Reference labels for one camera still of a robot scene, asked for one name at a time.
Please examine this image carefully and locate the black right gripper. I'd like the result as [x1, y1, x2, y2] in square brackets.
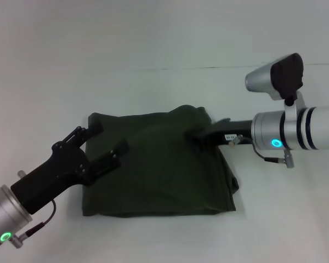
[184, 117, 254, 148]

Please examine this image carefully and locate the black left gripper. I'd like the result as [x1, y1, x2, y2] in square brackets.
[10, 120, 131, 215]

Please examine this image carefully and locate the dark green t-shirt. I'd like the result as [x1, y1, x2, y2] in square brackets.
[81, 104, 241, 219]

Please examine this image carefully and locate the right arm cable with plug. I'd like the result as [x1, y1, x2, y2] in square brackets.
[226, 135, 292, 168]

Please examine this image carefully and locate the arm cable with plug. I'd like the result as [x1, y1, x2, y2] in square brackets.
[226, 135, 292, 168]
[10, 199, 57, 249]

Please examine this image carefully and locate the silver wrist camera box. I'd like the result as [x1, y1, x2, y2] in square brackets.
[244, 53, 305, 107]

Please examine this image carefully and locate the left arm cable with plug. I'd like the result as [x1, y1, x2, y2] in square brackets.
[10, 199, 57, 249]

